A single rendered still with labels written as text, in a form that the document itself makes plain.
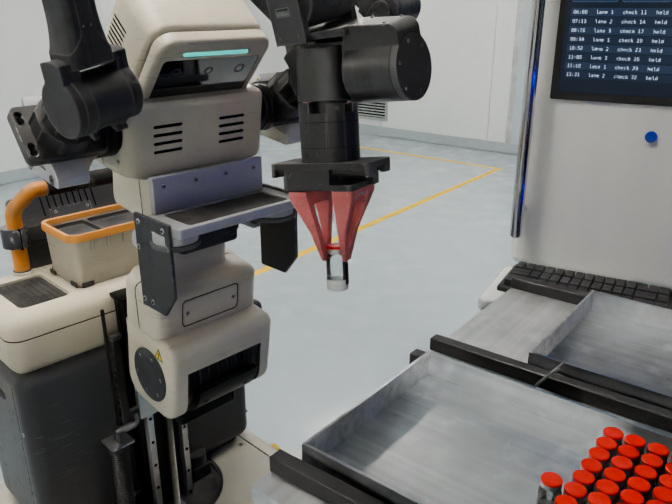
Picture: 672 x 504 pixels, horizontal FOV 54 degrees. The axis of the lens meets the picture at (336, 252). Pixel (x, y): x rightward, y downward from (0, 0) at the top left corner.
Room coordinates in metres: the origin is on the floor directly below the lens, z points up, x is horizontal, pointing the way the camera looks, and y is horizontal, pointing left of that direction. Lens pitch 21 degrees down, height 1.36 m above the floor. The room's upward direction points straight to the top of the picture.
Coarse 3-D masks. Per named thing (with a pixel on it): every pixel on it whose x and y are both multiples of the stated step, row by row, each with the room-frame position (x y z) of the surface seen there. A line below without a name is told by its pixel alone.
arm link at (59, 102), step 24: (48, 0) 0.85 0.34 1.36; (72, 0) 0.85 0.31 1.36; (48, 24) 0.87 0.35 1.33; (72, 24) 0.84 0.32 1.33; (96, 24) 0.87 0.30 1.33; (72, 48) 0.84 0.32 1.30; (96, 48) 0.87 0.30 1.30; (120, 48) 0.91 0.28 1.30; (48, 72) 0.85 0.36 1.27; (72, 72) 0.85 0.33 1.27; (120, 72) 0.90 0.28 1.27; (48, 96) 0.86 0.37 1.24; (72, 96) 0.83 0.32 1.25; (72, 120) 0.84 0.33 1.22; (96, 120) 0.85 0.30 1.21
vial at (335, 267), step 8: (328, 256) 0.62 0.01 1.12; (336, 256) 0.62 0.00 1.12; (328, 264) 0.62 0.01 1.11; (336, 264) 0.61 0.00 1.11; (344, 264) 0.61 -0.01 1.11; (328, 272) 0.61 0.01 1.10; (336, 272) 0.61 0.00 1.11; (344, 272) 0.61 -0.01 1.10; (328, 280) 0.61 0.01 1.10; (336, 280) 0.61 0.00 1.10; (344, 280) 0.61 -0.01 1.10; (328, 288) 0.61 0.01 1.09; (336, 288) 0.61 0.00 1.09; (344, 288) 0.61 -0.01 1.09
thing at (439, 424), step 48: (384, 384) 0.71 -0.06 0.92; (432, 384) 0.76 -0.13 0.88; (480, 384) 0.74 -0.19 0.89; (336, 432) 0.63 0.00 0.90; (384, 432) 0.66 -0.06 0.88; (432, 432) 0.66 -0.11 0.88; (480, 432) 0.66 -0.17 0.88; (528, 432) 0.66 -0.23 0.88; (576, 432) 0.66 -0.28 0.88; (624, 432) 0.63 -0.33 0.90; (384, 480) 0.57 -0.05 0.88; (432, 480) 0.57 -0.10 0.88; (480, 480) 0.57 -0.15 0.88; (528, 480) 0.57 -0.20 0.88
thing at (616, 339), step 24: (576, 312) 0.93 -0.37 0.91; (600, 312) 0.98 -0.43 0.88; (624, 312) 0.96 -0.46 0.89; (648, 312) 0.94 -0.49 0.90; (552, 336) 0.85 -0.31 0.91; (576, 336) 0.90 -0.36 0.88; (600, 336) 0.90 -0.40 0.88; (624, 336) 0.90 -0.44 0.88; (648, 336) 0.90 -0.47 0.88; (528, 360) 0.79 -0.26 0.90; (552, 360) 0.77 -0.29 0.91; (576, 360) 0.83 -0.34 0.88; (600, 360) 0.83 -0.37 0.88; (624, 360) 0.83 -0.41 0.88; (648, 360) 0.83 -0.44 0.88; (600, 384) 0.73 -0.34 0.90; (624, 384) 0.71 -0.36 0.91; (648, 384) 0.76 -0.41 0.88
